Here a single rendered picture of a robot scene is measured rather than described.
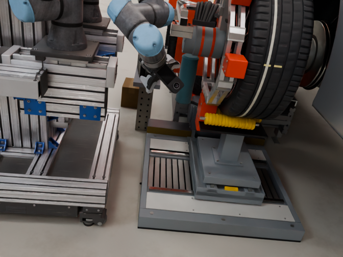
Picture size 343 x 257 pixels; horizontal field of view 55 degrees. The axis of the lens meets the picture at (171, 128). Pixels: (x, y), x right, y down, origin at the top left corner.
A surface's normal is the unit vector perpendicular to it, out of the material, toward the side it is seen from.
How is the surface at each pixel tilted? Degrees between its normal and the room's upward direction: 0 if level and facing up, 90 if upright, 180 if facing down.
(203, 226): 90
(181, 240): 0
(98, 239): 0
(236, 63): 90
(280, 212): 0
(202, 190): 90
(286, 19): 55
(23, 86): 90
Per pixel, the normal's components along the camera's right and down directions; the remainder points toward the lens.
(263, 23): 0.09, 0.00
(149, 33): -0.07, -0.14
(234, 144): 0.02, 0.49
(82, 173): 0.14, -0.87
